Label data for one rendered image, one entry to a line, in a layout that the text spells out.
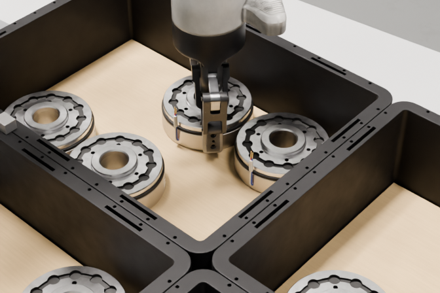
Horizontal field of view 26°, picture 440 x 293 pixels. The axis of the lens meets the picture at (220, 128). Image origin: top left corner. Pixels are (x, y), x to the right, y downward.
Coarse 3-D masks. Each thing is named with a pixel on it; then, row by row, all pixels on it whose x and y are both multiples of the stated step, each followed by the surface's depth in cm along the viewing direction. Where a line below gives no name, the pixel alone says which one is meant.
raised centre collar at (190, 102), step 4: (192, 88) 108; (188, 92) 108; (192, 92) 108; (188, 96) 107; (192, 96) 107; (188, 100) 106; (192, 100) 106; (188, 104) 106; (192, 104) 106; (192, 108) 106; (196, 108) 106
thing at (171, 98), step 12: (180, 84) 110; (192, 84) 110; (228, 84) 110; (240, 84) 110; (168, 96) 108; (180, 96) 108; (240, 96) 108; (168, 108) 106; (180, 108) 106; (228, 108) 106; (240, 108) 107; (180, 120) 105; (192, 120) 105; (228, 120) 105; (240, 120) 105
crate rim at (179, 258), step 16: (16, 144) 91; (32, 160) 90; (48, 160) 90; (48, 176) 88; (64, 176) 88; (80, 192) 86; (96, 192) 86; (96, 208) 85; (112, 208) 85; (128, 224) 83; (144, 224) 83; (144, 240) 82; (160, 240) 82; (176, 256) 80; (176, 272) 79; (144, 288) 78; (160, 288) 78
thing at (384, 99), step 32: (64, 0) 111; (0, 32) 106; (256, 32) 106; (320, 64) 101; (384, 96) 97; (352, 128) 93; (64, 160) 90; (320, 160) 90; (160, 224) 83; (224, 224) 83; (192, 256) 81
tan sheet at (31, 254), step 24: (0, 216) 98; (0, 240) 95; (24, 240) 95; (48, 240) 95; (0, 264) 93; (24, 264) 93; (48, 264) 93; (72, 264) 93; (0, 288) 91; (24, 288) 91
